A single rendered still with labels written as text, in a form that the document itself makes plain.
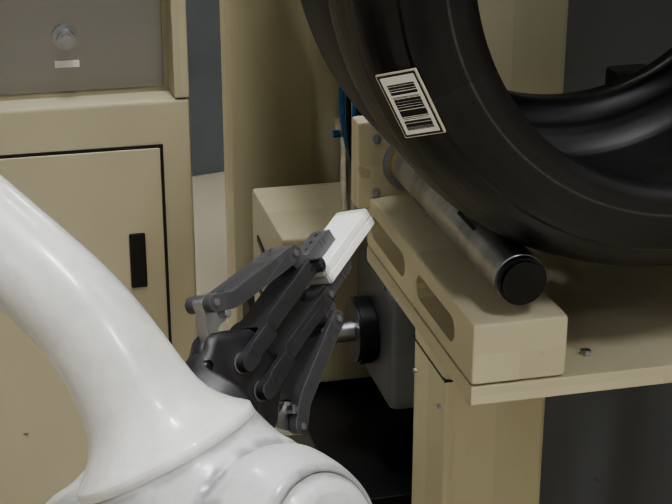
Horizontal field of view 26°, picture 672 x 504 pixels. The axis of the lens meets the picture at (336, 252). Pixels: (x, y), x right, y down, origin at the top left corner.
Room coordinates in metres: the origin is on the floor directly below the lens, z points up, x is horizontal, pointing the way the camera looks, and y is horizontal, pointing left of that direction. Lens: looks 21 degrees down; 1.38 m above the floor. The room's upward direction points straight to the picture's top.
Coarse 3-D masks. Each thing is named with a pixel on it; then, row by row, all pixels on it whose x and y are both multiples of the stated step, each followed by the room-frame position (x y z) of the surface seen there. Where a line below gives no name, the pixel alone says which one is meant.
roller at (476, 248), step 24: (408, 168) 1.43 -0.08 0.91; (432, 192) 1.36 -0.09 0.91; (432, 216) 1.34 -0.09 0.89; (456, 216) 1.28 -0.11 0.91; (456, 240) 1.27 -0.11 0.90; (480, 240) 1.22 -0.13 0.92; (504, 240) 1.20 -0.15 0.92; (480, 264) 1.20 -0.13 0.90; (504, 264) 1.16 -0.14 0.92; (528, 264) 1.16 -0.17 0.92; (504, 288) 1.15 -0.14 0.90; (528, 288) 1.16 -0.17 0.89
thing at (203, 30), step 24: (192, 0) 4.16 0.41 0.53; (216, 0) 4.19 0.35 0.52; (192, 24) 4.16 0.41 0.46; (216, 24) 4.19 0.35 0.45; (192, 48) 4.16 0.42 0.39; (216, 48) 4.19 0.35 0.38; (192, 72) 4.15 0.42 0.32; (216, 72) 4.19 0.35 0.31; (192, 96) 4.15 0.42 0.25; (216, 96) 4.19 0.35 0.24; (192, 120) 4.15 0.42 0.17; (216, 120) 4.19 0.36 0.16; (192, 144) 4.15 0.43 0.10; (216, 144) 4.18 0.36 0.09; (192, 168) 4.15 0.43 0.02; (216, 168) 4.18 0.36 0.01
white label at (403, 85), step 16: (384, 80) 1.13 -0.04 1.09; (400, 80) 1.12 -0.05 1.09; (416, 80) 1.11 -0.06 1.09; (400, 96) 1.12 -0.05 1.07; (416, 96) 1.12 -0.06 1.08; (400, 112) 1.13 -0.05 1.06; (416, 112) 1.12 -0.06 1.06; (432, 112) 1.11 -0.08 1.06; (416, 128) 1.13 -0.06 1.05; (432, 128) 1.12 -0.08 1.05
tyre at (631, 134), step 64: (320, 0) 1.22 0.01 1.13; (384, 0) 1.12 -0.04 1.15; (448, 0) 1.11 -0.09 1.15; (384, 64) 1.13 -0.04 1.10; (448, 64) 1.11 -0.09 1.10; (384, 128) 1.17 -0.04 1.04; (448, 128) 1.12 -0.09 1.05; (512, 128) 1.12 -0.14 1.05; (576, 128) 1.44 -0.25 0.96; (640, 128) 1.45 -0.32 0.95; (448, 192) 1.15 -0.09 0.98; (512, 192) 1.13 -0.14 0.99; (576, 192) 1.13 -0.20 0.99; (640, 192) 1.14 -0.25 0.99; (576, 256) 1.18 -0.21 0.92; (640, 256) 1.17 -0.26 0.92
